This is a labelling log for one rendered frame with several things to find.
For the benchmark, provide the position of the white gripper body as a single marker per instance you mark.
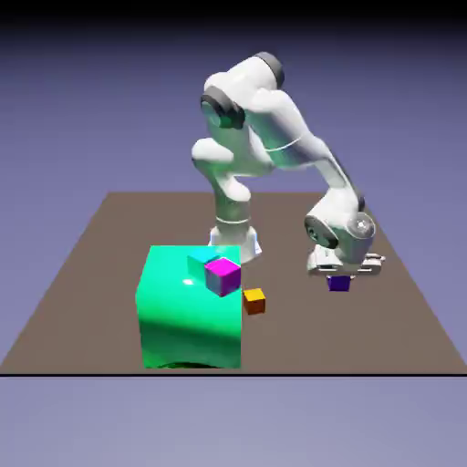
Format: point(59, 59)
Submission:
point(343, 269)

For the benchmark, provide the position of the small purple cube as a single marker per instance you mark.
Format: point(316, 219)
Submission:
point(338, 284)

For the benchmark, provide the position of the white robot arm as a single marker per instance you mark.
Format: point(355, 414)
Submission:
point(255, 120)

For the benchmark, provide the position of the small orange cube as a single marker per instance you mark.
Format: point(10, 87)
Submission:
point(254, 301)

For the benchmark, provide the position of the small magenta cube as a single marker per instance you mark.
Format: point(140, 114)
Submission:
point(222, 276)

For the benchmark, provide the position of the small cyan cube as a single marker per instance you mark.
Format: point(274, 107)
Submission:
point(199, 261)

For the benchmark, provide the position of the large green box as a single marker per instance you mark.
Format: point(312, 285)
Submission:
point(186, 317)

